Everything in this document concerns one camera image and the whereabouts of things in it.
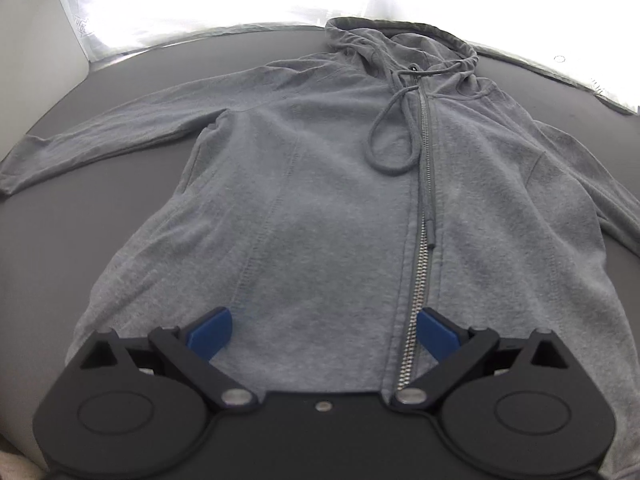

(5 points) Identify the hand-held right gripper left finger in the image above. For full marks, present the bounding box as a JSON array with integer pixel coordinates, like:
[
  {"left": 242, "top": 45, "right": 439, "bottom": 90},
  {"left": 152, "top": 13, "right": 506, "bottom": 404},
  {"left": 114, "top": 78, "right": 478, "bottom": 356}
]
[{"left": 67, "top": 306, "right": 258, "bottom": 413}]

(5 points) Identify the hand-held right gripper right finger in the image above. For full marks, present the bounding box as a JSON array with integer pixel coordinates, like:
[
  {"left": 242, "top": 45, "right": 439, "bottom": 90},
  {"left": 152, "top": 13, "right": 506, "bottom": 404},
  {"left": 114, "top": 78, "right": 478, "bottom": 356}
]
[{"left": 390, "top": 307, "right": 573, "bottom": 411}]

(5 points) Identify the grey zip hoodie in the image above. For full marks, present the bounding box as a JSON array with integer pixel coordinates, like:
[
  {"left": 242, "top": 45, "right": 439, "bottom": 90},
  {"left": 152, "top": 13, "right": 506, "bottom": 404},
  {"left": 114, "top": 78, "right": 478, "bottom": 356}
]
[{"left": 0, "top": 16, "right": 640, "bottom": 480}]

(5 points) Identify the white printed sheet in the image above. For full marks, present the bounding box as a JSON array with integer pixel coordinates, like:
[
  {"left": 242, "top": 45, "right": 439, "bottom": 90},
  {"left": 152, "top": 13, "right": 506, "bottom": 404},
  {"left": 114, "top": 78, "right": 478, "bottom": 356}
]
[{"left": 45, "top": 0, "right": 640, "bottom": 116}]

